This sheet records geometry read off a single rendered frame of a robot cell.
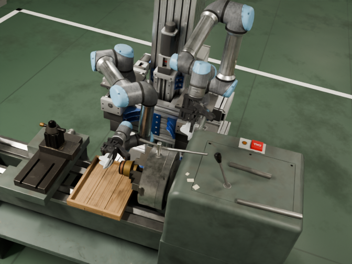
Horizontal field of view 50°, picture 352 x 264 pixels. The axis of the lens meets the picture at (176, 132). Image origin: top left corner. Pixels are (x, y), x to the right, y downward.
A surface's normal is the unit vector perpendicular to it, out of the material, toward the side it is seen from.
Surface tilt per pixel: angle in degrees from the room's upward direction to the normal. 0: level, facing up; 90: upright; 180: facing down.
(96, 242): 0
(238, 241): 90
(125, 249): 0
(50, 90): 0
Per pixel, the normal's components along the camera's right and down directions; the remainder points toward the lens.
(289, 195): 0.11, -0.74
